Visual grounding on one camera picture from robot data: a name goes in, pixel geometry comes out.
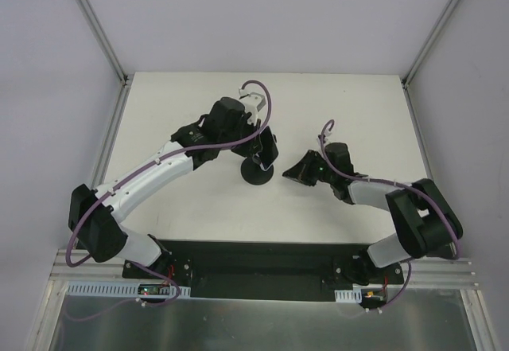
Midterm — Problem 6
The left white cable duct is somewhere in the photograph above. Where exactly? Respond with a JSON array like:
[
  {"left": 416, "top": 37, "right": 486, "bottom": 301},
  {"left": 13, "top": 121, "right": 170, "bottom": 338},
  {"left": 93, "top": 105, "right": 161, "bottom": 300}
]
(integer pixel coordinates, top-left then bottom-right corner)
[{"left": 67, "top": 282, "right": 191, "bottom": 299}]

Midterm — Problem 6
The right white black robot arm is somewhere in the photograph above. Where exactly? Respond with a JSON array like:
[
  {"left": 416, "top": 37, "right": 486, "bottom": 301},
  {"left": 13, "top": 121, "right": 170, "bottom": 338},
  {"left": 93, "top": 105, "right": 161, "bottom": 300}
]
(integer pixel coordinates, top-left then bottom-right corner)
[{"left": 282, "top": 142, "right": 463, "bottom": 286}]

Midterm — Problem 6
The white cable duct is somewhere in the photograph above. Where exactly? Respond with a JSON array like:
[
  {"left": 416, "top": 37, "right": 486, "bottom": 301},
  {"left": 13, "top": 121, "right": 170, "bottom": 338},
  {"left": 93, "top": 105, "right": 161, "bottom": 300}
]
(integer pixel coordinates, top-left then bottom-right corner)
[
  {"left": 334, "top": 288, "right": 363, "bottom": 304},
  {"left": 67, "top": 282, "right": 191, "bottom": 299}
]

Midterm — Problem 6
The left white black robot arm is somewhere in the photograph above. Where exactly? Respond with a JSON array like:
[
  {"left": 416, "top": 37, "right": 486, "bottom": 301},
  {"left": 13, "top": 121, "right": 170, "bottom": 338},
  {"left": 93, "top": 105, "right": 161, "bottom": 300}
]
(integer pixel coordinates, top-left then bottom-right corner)
[{"left": 65, "top": 92, "right": 278, "bottom": 279}]

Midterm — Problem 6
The purple smartphone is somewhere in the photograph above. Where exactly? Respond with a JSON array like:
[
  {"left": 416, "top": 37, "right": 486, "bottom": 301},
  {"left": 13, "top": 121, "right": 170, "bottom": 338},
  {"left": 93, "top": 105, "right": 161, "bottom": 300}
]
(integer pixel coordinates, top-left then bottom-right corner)
[{"left": 257, "top": 127, "right": 279, "bottom": 170}]

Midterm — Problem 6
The left aluminium frame post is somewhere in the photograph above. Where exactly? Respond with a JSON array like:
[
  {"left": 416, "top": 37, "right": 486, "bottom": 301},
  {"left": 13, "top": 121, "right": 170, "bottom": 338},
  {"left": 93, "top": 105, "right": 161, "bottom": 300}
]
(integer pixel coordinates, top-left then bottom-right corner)
[{"left": 59, "top": 0, "right": 130, "bottom": 85}]

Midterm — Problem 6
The right white cable duct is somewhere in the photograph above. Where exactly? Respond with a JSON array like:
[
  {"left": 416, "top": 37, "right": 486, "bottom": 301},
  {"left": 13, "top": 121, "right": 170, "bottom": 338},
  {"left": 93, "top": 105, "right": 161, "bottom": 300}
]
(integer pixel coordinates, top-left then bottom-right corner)
[{"left": 334, "top": 288, "right": 363, "bottom": 304}]

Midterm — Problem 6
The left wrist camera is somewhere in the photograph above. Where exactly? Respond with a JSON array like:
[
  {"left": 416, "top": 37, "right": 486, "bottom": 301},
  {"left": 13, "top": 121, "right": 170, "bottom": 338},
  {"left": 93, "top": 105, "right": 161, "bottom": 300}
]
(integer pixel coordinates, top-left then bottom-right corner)
[{"left": 239, "top": 88, "right": 266, "bottom": 125}]

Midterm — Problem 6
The aluminium frame post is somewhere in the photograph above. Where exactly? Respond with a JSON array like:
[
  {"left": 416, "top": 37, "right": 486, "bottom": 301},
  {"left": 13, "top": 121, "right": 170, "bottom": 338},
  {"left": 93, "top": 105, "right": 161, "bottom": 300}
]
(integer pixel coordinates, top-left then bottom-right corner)
[
  {"left": 59, "top": 0, "right": 130, "bottom": 85},
  {"left": 402, "top": 0, "right": 462, "bottom": 89}
]

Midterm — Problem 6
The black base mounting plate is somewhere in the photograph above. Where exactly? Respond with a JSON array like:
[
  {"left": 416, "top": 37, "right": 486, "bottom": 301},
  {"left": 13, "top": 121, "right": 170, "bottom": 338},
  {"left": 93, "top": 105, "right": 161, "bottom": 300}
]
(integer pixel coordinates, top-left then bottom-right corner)
[{"left": 77, "top": 237, "right": 402, "bottom": 300}]

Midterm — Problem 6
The right aluminium frame post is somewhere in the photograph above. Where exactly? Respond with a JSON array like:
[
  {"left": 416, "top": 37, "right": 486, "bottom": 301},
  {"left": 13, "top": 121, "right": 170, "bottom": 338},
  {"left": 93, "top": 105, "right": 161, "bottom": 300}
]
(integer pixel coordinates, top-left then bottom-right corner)
[{"left": 402, "top": 0, "right": 462, "bottom": 89}]

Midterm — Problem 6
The black phone stand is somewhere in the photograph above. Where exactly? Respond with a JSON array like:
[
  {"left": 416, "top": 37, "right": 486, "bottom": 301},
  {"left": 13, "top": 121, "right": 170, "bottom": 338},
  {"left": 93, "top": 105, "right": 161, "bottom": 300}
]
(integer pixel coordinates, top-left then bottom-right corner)
[{"left": 240, "top": 154, "right": 275, "bottom": 185}]

